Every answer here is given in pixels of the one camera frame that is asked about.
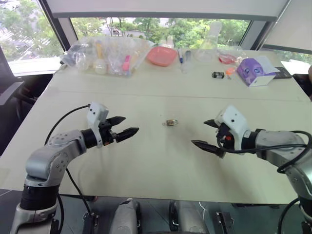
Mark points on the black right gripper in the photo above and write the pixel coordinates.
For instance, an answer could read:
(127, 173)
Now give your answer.
(224, 136)

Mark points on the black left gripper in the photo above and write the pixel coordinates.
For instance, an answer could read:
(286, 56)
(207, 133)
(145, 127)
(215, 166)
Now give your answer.
(106, 134)

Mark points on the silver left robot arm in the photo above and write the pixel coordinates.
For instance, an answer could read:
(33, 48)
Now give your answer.
(46, 161)

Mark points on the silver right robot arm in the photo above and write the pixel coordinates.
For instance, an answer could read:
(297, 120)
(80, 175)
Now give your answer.
(282, 148)

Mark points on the small metal clip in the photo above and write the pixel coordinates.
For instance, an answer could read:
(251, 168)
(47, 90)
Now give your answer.
(170, 122)

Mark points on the small black box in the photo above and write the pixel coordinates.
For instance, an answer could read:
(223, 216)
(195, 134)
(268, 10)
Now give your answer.
(217, 75)

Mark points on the pink item in bag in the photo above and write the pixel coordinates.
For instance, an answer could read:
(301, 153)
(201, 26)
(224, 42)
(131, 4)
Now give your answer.
(126, 64)

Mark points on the white round ball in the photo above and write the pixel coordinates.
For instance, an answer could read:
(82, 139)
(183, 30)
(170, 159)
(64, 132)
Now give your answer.
(100, 66)

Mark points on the small orange tool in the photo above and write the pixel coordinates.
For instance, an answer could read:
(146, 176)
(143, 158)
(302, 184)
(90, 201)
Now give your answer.
(229, 72)

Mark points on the clear plastic bag with items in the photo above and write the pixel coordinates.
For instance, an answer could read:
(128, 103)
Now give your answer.
(109, 54)

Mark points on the purple tissue box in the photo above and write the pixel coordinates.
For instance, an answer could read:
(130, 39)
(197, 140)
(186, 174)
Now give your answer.
(253, 73)

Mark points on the small clear plastic bottle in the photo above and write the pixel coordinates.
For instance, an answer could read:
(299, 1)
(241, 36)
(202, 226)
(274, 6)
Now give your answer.
(188, 61)

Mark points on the red item in clear wrap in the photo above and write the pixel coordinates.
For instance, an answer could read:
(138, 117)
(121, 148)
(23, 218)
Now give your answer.
(226, 58)

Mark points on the yellow stick in bag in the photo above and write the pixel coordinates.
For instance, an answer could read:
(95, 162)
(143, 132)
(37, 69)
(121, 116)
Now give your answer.
(99, 48)

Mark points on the pink plastic plate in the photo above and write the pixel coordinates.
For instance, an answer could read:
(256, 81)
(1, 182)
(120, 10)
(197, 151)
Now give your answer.
(161, 55)

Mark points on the blue marker pen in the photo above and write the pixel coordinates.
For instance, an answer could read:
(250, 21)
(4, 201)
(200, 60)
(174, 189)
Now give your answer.
(180, 56)

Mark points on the large clear plastic flask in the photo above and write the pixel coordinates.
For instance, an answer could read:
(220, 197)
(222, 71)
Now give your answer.
(208, 46)

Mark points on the grey rounded robot leg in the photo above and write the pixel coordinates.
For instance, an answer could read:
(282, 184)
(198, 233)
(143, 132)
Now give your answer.
(126, 217)

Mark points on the flat black pad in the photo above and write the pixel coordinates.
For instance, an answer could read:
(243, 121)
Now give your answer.
(284, 73)

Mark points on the black office chair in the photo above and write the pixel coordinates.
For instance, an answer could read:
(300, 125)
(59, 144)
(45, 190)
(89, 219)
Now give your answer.
(7, 83)

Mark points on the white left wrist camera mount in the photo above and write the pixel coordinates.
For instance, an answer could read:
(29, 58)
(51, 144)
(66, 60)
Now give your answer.
(97, 112)

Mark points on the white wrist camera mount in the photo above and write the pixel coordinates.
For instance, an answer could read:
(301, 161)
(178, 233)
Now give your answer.
(235, 122)
(97, 112)

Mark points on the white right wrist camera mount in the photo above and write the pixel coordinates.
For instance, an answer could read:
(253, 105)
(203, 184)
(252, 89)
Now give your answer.
(235, 122)

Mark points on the black metal bracket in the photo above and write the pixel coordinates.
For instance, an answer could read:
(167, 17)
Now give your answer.
(90, 223)
(224, 223)

